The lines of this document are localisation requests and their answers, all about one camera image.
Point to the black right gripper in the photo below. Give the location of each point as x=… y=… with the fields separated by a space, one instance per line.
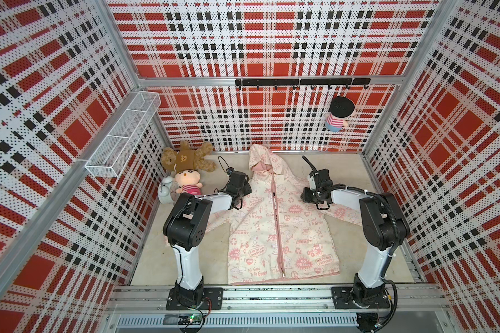
x=306 y=198

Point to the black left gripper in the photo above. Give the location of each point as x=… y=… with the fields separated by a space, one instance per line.
x=247 y=187

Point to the cream pink printed jacket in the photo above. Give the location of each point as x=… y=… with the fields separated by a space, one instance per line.
x=275 y=236

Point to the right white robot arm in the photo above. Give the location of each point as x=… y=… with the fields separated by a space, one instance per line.
x=383 y=225

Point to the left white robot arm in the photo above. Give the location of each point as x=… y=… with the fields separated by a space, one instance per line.
x=185 y=229

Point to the pink plush doll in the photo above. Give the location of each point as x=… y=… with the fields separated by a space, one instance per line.
x=189 y=181

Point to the brown teddy bear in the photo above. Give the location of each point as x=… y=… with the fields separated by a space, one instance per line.
x=188 y=159

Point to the pale blue alarm clock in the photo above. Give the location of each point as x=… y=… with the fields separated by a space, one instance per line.
x=167 y=191

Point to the blue striped hanging doll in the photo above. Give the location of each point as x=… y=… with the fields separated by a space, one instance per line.
x=340 y=109

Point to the green circuit board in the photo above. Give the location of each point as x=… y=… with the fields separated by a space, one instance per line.
x=190 y=320

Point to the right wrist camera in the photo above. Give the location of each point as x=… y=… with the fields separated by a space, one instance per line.
x=311 y=180

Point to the black hook rail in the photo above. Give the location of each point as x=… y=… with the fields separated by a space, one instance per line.
x=301 y=82

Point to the white wire mesh basket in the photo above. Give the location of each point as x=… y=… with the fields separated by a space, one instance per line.
x=116 y=149

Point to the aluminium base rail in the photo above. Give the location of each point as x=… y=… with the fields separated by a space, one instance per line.
x=283 y=306

